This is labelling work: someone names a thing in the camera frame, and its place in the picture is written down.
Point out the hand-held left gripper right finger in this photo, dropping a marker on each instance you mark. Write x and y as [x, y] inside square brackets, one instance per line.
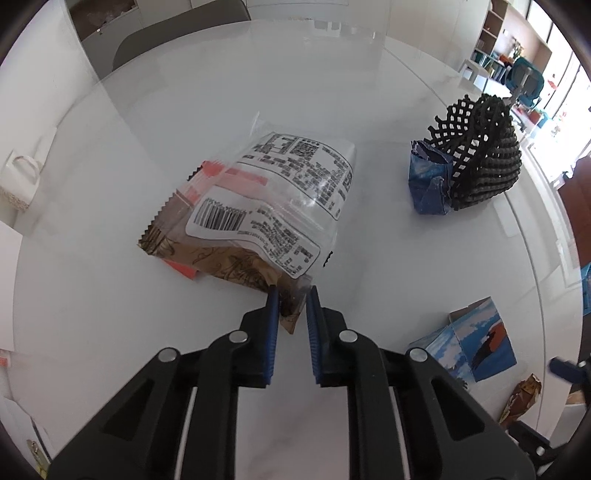
[314, 332]

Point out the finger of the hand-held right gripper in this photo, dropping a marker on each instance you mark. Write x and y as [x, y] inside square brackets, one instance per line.
[565, 369]

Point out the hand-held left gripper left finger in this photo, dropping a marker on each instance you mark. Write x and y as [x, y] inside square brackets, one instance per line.
[272, 332]

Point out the clear plastic snack bag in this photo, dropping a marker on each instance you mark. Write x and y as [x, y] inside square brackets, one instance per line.
[258, 207]

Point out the brown and red crumpled wrapper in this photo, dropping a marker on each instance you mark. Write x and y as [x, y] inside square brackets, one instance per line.
[524, 399]

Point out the blue printed paper carton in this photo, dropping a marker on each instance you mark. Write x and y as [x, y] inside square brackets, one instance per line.
[480, 341]

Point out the red flat packet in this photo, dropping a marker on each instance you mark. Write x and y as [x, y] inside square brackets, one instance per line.
[212, 168]

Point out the dark blue crumpled paper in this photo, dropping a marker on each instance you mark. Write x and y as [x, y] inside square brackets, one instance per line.
[429, 180]

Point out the black foam net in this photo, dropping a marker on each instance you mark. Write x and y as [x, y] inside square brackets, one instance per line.
[485, 157]

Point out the white rectangular box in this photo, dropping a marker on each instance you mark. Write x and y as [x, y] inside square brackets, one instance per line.
[9, 286]

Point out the white paper sheet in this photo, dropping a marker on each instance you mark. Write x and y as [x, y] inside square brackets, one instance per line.
[18, 424]

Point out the teal office chair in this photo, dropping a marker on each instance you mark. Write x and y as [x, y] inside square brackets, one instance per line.
[526, 81]

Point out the white mug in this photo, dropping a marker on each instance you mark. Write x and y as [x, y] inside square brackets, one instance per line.
[18, 177]

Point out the white side table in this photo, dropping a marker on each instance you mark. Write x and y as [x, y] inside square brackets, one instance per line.
[475, 71]

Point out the grey chair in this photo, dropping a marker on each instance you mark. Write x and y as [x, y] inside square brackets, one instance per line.
[184, 27]

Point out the wooden bookshelf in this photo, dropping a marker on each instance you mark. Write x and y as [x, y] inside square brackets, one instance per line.
[503, 27]

